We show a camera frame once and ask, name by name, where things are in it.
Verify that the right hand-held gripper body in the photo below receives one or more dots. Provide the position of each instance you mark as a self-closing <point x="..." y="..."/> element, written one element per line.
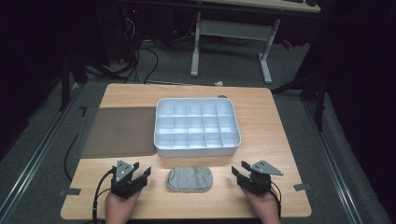
<point x="259" y="183"/>

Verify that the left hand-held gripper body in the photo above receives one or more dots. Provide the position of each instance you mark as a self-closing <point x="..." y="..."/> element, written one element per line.
<point x="123" y="186"/>

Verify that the grey sock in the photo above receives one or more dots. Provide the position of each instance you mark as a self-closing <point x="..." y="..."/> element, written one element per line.
<point x="189" y="179"/>

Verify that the person's left hand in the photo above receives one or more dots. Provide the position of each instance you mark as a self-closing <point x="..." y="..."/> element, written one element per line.
<point x="118" y="210"/>

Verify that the person's right hand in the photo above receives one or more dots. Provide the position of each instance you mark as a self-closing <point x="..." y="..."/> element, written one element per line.
<point x="266" y="208"/>

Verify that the translucent grey box lid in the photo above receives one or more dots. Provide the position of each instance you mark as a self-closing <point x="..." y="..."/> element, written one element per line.
<point x="120" y="132"/>

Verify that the grey tape strip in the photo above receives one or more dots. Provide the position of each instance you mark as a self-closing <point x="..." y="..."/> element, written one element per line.
<point x="72" y="191"/>
<point x="302" y="187"/>

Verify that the white compartment storage box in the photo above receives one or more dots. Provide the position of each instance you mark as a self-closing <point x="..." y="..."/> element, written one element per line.
<point x="196" y="127"/>

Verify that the small dark round disc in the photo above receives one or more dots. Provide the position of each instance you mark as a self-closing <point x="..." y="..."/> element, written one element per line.
<point x="222" y="96"/>

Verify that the white paper scrap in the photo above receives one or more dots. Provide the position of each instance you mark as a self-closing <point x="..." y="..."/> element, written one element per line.
<point x="219" y="83"/>

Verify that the black metal stand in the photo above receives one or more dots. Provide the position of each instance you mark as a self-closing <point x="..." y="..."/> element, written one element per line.
<point x="320" y="105"/>
<point x="64" y="87"/>

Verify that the small red object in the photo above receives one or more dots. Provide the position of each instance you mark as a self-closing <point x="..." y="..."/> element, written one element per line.
<point x="287" y="44"/>

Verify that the dark keyboard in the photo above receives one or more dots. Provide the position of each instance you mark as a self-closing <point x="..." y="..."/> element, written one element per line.
<point x="292" y="1"/>

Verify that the dark computer mouse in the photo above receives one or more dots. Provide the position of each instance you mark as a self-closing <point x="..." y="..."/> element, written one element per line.
<point x="311" y="2"/>

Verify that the metal floor rail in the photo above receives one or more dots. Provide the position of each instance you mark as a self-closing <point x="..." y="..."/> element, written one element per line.
<point x="37" y="155"/>
<point x="328" y="155"/>

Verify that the white desk frame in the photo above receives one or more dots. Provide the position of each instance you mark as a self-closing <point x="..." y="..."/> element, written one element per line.
<point x="236" y="31"/>

